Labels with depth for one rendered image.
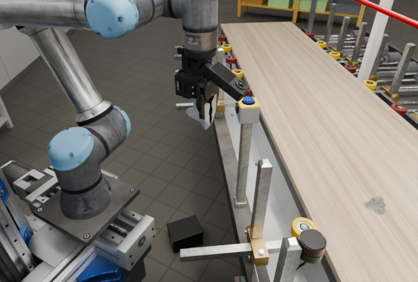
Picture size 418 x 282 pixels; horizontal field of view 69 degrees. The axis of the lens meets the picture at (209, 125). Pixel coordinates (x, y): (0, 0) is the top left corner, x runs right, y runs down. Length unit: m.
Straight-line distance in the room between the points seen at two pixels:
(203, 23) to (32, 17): 0.33
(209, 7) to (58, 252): 0.80
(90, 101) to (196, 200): 1.58
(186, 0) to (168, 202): 1.89
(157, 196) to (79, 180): 1.56
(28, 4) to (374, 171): 1.28
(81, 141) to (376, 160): 1.16
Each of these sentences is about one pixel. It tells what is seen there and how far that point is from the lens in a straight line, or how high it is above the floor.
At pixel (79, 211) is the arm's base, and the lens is 0.97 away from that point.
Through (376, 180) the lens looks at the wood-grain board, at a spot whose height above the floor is 0.90.
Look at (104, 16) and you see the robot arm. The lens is 0.56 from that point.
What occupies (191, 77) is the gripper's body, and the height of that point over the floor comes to 1.45.
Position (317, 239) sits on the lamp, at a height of 1.15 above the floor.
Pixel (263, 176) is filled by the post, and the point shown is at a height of 1.13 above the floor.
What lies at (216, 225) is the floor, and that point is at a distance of 2.22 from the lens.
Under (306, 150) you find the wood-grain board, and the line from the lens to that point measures 1.43.
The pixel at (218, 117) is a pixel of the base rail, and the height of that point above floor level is 0.70.
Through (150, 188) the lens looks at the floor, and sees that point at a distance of 2.49.
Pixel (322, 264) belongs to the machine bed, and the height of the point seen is 0.81.
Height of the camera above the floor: 1.75
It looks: 34 degrees down
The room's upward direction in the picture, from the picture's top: straight up
